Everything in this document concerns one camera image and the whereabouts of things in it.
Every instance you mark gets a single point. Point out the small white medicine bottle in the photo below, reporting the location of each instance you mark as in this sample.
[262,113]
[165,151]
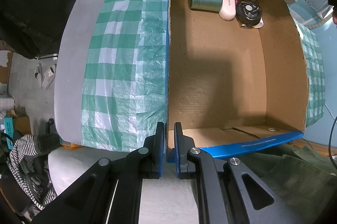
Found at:
[259,25]

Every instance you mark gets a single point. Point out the olive green trousers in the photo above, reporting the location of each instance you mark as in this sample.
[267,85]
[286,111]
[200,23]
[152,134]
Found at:
[303,178]

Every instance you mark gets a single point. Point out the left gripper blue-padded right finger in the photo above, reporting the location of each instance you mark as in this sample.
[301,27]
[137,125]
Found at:
[182,146]

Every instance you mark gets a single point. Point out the green checkered tablecloth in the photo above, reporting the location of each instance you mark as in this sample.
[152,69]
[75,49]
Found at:
[126,76]

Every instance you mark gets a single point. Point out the black round fan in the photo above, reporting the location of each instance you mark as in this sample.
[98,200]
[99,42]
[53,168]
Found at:
[254,12]

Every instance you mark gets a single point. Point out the beige hose pipe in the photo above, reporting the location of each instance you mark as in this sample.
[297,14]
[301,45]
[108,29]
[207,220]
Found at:
[316,22]

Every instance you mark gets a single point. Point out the teal box on floor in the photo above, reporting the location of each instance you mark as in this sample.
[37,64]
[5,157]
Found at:
[9,130]

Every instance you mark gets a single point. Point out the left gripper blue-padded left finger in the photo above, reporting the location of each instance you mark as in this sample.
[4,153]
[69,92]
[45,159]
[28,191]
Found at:
[153,165]

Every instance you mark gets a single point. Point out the striped cloth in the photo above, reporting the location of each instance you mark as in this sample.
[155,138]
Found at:
[27,164]

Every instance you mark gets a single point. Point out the person's right hand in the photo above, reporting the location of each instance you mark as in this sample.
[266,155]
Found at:
[334,15]

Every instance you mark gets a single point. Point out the blue-edged cardboard box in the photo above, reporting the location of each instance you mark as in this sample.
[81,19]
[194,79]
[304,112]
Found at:
[236,90]

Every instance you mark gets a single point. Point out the white oval case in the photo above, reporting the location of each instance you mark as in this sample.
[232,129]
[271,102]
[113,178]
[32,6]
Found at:
[228,10]

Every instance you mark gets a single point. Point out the pair of grey slippers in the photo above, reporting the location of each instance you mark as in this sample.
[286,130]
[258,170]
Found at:
[44,77]

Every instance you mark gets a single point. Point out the green metal tin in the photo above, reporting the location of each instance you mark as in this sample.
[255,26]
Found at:
[205,5]

